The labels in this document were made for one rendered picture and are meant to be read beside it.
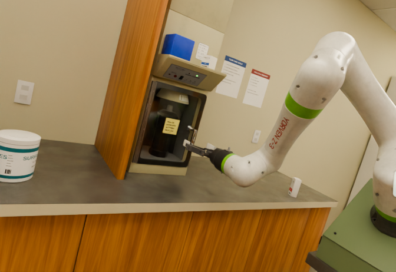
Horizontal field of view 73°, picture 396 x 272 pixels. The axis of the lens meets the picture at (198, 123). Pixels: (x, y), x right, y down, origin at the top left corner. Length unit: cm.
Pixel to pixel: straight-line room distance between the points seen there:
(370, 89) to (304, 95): 25
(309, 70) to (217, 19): 74
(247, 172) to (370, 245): 45
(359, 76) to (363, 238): 53
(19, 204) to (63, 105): 77
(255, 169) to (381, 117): 44
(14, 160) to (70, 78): 67
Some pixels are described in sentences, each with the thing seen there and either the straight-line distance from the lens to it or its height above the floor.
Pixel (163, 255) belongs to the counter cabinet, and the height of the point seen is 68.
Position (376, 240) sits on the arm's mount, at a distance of 111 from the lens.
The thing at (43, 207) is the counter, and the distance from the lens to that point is 98.
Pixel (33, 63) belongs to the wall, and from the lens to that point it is 159.
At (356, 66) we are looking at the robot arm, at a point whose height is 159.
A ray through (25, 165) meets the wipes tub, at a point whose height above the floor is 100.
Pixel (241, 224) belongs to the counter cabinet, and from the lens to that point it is 148.
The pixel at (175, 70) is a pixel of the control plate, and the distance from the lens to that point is 121.
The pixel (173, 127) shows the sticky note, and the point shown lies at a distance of 133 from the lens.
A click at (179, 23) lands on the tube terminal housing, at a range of 130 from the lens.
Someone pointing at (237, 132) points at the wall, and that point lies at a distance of 217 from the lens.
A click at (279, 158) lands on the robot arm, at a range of 104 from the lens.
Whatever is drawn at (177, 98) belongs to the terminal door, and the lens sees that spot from 130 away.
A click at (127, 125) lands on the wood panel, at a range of 118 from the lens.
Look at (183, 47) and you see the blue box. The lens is 119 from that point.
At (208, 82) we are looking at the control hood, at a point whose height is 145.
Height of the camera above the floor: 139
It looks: 6 degrees down
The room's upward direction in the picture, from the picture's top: 15 degrees clockwise
